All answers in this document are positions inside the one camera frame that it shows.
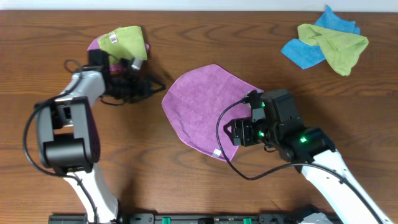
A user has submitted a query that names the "left black camera cable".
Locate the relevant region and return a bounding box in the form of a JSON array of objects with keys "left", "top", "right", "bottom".
[{"left": 22, "top": 58, "right": 100, "bottom": 224}]

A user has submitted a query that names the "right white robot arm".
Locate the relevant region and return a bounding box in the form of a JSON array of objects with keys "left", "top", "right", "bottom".
[{"left": 223, "top": 89, "right": 391, "bottom": 223}]

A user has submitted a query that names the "right black camera cable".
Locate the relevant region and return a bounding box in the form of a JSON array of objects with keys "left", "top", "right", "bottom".
[{"left": 215, "top": 98, "right": 386, "bottom": 224}]

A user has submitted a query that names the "purple microfiber cloth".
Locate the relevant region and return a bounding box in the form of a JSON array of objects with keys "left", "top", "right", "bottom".
[{"left": 162, "top": 64, "right": 261, "bottom": 161}]

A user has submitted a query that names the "folded green cloth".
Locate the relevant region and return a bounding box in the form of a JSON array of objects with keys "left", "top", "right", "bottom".
[{"left": 98, "top": 26, "right": 147, "bottom": 65}]

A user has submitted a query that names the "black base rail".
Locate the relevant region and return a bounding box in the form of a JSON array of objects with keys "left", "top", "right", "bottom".
[{"left": 48, "top": 213, "right": 299, "bottom": 224}]

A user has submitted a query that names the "crumpled blue cloth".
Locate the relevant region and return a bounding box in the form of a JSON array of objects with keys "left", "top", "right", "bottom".
[{"left": 280, "top": 6, "right": 361, "bottom": 70}]

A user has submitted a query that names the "folded purple cloth underneath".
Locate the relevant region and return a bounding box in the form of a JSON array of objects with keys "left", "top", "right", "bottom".
[{"left": 87, "top": 36, "right": 150, "bottom": 72}]

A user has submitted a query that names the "crumpled green cloth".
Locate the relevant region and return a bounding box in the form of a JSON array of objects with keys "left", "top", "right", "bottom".
[{"left": 297, "top": 24, "right": 369, "bottom": 76}]

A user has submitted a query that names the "black camera cable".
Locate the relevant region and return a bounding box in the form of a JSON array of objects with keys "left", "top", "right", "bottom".
[
  {"left": 22, "top": 58, "right": 100, "bottom": 224},
  {"left": 215, "top": 98, "right": 386, "bottom": 224}
]

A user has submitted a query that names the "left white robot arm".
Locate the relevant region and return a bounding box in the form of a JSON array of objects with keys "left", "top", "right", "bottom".
[{"left": 33, "top": 49, "right": 166, "bottom": 223}]

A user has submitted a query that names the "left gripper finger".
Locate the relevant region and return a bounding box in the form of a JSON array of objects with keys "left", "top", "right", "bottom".
[
  {"left": 144, "top": 74, "right": 166, "bottom": 92},
  {"left": 130, "top": 88, "right": 164, "bottom": 103}
]

